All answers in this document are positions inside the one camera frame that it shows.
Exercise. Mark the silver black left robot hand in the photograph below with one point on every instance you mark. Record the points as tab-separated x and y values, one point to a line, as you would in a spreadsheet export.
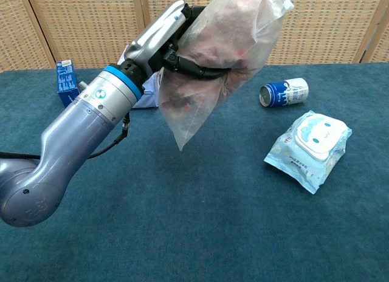
152	42

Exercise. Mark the translucent white zip bag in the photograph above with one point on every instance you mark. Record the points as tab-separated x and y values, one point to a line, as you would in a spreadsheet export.
231	26

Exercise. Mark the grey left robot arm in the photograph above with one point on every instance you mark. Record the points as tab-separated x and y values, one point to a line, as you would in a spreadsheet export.
60	142

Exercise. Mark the lavender tissue pack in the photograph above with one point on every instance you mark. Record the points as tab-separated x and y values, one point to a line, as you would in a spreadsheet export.
149	96

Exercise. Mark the wicker folding screen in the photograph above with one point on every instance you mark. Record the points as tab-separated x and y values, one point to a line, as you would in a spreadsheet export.
91	26

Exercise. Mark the small blue carton box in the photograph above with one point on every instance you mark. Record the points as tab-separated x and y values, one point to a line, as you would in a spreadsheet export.
65	78

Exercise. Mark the blue white drink can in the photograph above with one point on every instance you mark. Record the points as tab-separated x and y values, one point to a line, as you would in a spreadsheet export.
288	93

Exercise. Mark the dark teal carpet surface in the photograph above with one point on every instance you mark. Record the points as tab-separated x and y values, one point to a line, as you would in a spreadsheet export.
194	218

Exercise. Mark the light blue wet wipes pack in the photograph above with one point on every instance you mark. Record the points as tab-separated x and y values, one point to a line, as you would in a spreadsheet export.
310	148

